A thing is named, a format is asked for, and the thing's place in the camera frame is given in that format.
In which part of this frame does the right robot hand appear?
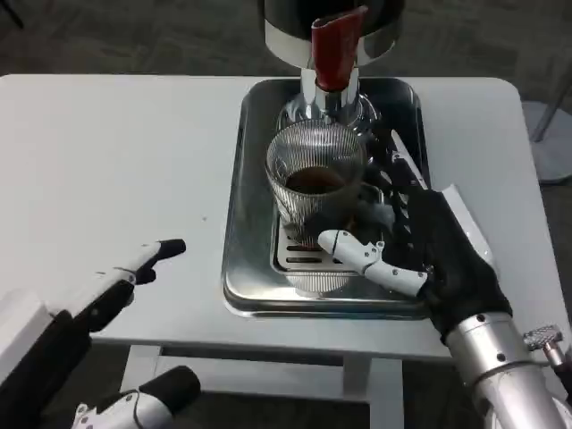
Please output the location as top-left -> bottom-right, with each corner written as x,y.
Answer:
317,128 -> 514,345

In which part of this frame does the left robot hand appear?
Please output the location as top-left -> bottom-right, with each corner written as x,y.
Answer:
0,239 -> 202,429

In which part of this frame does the clear ribbed glass cup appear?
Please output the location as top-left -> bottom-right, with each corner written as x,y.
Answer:
264,125 -> 368,251

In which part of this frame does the slotted steel grid plate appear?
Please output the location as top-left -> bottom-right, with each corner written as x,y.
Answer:
271,223 -> 390,276

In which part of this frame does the round grey stand base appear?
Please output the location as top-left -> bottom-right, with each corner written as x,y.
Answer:
520,100 -> 572,184

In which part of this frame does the grey stand pole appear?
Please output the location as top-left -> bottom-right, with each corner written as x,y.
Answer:
531,57 -> 572,139

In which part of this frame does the steel drip tray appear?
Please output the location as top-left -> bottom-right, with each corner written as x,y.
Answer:
222,76 -> 433,321

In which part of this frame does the red tap lever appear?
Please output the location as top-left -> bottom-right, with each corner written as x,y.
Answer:
310,6 -> 368,92

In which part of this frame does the chrome drink dispenser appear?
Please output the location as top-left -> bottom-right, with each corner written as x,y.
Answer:
261,0 -> 406,144

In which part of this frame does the black furniture leg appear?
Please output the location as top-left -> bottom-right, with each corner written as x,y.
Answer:
0,0 -> 26,29

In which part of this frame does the white table frame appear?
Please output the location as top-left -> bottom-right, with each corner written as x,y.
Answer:
120,343 -> 452,429

